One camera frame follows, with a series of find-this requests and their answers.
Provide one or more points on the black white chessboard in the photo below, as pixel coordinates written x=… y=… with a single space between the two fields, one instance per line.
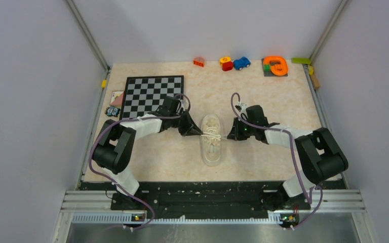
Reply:
x=144 y=94

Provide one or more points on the yellow clip right rail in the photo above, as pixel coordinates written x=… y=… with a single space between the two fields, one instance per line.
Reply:
x=310 y=70

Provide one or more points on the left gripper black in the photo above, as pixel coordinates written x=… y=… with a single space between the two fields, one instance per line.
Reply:
x=190 y=127

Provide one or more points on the green block on rail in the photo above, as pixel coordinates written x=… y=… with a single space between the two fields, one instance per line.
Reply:
x=303 y=61

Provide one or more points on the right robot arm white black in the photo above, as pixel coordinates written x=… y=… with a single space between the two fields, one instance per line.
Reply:
x=320 y=156

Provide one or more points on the small blue toy robot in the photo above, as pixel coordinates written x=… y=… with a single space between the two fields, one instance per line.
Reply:
x=112 y=111

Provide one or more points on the white cable duct strip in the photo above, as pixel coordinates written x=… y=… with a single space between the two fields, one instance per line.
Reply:
x=128 y=218

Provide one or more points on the blue toy car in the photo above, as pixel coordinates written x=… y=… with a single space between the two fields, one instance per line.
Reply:
x=241 y=63

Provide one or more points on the red toy block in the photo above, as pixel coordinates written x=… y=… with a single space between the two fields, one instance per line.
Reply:
x=227 y=66

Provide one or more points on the beige lace sneaker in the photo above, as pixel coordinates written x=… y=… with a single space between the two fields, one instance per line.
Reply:
x=211 y=150

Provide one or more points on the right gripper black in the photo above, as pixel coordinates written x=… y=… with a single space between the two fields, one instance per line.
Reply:
x=235 y=134

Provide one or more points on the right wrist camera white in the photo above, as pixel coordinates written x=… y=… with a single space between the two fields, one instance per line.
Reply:
x=241 y=108

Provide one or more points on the orange toy block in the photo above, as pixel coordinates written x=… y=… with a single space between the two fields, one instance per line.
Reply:
x=199 y=61

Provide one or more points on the orange marble track toy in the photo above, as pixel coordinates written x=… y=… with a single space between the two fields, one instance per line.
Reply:
x=274 y=66

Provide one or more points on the yellow clip rail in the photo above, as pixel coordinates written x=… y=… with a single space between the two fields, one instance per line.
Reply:
x=103 y=84
x=310 y=70

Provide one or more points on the pink tangram card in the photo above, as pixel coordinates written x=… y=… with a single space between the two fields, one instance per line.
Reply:
x=117 y=98

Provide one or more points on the wooden block right rail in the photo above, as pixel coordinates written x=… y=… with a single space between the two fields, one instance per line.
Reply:
x=315 y=82

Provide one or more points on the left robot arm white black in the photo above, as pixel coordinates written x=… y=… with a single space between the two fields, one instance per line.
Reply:
x=113 y=147

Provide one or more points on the yellow clip left rail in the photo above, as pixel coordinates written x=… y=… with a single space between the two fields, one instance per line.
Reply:
x=103 y=84

